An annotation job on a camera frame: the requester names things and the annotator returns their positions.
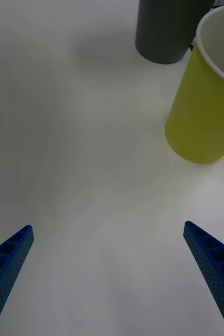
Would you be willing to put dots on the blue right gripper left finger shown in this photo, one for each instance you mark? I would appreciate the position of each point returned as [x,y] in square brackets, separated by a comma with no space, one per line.
[5,267]

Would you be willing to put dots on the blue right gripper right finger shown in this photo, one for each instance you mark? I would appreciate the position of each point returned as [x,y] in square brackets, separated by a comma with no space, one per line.
[216,265]

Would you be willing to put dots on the yellow-green plastic bin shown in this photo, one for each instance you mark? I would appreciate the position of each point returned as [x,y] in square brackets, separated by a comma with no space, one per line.
[203,105]

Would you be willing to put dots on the grey plastic bin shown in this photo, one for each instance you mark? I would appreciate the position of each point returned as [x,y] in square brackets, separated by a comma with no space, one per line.
[164,31]

